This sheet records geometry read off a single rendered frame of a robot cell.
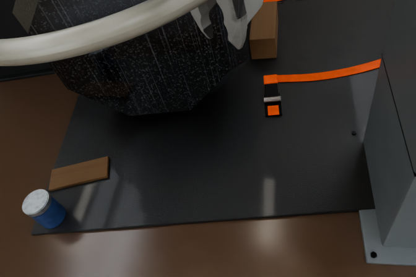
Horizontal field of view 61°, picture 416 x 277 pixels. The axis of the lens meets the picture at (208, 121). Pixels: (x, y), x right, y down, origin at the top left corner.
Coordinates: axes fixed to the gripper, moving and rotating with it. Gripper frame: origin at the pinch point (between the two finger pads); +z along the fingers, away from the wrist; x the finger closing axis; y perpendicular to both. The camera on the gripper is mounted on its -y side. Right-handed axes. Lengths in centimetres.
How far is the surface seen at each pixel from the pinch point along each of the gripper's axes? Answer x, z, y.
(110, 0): 72, 21, 22
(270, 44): 59, 71, 82
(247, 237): 15, 87, 7
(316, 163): 12, 84, 44
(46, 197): 75, 72, -30
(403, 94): -11, 38, 42
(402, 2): -3, 22, 54
